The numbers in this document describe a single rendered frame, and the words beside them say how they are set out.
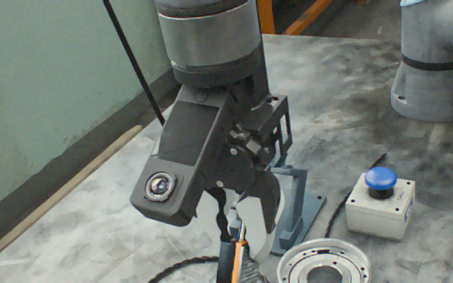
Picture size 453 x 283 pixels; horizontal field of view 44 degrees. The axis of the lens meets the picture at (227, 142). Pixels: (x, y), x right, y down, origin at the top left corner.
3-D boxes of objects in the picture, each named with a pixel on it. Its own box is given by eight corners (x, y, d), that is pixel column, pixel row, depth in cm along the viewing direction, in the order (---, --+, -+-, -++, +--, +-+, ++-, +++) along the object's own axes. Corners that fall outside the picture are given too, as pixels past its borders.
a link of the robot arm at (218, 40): (226, 20, 38) (130, 17, 42) (236, 80, 40) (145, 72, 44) (270, -17, 43) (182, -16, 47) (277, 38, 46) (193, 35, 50)
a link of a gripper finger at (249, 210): (304, 234, 56) (285, 157, 52) (281, 276, 52) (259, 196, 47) (277, 231, 58) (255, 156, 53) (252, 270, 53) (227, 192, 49)
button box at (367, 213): (402, 242, 70) (402, 211, 67) (347, 229, 73) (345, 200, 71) (417, 203, 76) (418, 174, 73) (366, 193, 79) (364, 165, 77)
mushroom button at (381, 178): (392, 217, 70) (392, 185, 68) (361, 211, 72) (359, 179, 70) (400, 198, 73) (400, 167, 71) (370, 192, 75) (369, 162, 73)
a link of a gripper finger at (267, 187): (291, 226, 50) (269, 142, 46) (284, 237, 49) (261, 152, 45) (244, 221, 52) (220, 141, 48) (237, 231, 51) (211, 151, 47)
